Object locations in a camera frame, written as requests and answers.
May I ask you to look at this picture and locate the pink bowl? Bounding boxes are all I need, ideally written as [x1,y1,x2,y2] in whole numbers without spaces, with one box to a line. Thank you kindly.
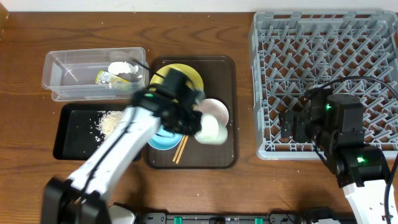
[193,98,229,126]

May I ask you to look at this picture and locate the yellow green wrapper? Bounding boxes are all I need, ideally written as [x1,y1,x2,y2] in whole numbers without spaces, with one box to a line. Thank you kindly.
[95,70,130,90]

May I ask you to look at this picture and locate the light blue bowl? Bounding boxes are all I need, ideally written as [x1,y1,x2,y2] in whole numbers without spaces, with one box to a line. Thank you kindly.
[148,126,183,151]

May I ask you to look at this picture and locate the dark brown serving tray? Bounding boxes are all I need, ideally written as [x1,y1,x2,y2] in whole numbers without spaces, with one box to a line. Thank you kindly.
[144,55,239,169]

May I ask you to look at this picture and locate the grey dishwasher rack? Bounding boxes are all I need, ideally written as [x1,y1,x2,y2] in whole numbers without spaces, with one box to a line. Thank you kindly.
[249,11,397,160]

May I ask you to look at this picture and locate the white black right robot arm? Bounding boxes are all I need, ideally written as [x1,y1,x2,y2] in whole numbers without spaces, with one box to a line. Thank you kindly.
[279,88,397,223]

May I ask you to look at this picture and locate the white green cup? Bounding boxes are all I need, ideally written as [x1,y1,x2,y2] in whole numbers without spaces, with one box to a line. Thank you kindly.
[195,114,228,145]

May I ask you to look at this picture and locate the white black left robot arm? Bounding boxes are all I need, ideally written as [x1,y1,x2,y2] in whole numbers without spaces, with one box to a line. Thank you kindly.
[40,84,205,223]

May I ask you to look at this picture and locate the clear plastic bin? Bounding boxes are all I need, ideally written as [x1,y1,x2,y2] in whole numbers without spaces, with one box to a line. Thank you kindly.
[42,47,149,101]

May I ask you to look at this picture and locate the white tissue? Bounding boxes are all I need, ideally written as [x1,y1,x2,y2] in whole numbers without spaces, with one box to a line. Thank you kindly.
[108,62,139,75]

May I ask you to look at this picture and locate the black waste tray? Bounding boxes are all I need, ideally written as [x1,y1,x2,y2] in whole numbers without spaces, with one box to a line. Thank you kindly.
[53,103,126,161]

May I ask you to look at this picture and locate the rice leftovers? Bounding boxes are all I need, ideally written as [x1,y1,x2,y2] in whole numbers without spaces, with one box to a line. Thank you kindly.
[95,111,124,140]

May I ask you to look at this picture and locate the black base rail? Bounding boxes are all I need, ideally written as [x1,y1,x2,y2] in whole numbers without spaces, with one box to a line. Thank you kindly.
[133,208,355,224]

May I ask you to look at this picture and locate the yellow plate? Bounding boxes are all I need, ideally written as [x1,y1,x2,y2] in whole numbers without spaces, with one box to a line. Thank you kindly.
[149,63,204,98]

